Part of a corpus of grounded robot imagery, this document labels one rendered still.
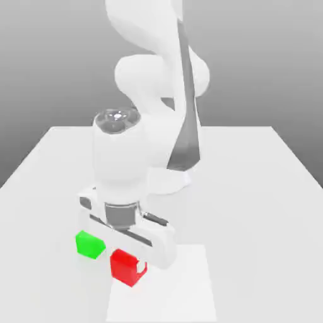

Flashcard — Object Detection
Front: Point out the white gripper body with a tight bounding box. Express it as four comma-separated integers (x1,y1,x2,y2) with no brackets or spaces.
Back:
78,209,178,270

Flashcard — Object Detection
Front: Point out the small green cube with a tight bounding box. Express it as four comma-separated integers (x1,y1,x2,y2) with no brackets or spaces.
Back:
75,230,107,260

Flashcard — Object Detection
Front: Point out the small red cube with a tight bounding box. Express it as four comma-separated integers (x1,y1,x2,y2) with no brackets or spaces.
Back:
110,248,148,288

